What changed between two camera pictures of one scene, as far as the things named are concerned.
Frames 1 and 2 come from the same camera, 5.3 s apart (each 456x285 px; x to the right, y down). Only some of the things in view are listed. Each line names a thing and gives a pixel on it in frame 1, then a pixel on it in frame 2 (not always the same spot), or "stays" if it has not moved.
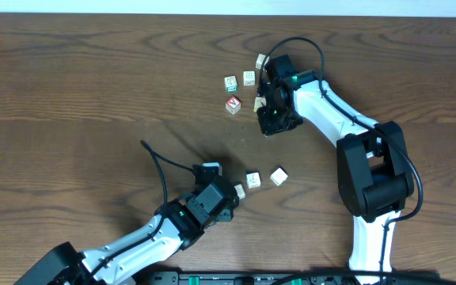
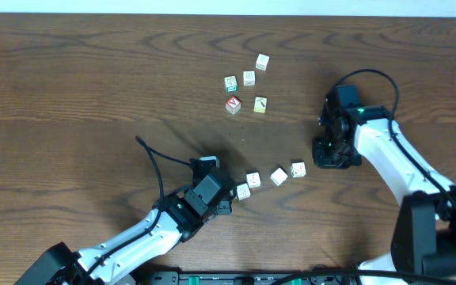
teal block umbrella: [253, 179] stays
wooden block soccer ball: [279, 176] stays
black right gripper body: [274, 119] -> [328, 153]
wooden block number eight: [248, 78] stays
